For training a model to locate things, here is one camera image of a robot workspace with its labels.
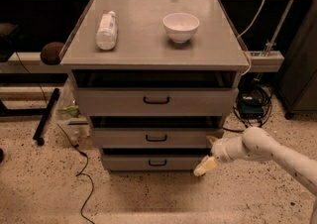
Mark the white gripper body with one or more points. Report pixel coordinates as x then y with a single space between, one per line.
220 152

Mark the grey drawer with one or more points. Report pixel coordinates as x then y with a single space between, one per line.
142 102
154 132
154 159

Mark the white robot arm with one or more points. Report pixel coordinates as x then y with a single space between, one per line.
257 145

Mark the grey drawer cabinet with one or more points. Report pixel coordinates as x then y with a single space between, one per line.
144 57

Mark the grey bottom drawer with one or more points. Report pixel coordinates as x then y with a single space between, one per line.
154 159

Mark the grey top drawer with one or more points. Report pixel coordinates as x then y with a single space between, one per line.
142 102

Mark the dark cabinet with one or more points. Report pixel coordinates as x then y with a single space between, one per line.
296 82

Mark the white ceramic bowl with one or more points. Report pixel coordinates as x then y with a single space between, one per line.
180 27

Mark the white plastic bottle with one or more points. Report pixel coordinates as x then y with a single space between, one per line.
106 36

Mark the clear plastic bag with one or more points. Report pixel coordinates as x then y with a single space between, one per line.
67 115

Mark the metal pole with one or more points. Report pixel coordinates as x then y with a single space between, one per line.
270 43

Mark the black stand leg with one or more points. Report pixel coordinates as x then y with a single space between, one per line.
44 112

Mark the brown round object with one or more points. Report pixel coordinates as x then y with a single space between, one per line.
50 53

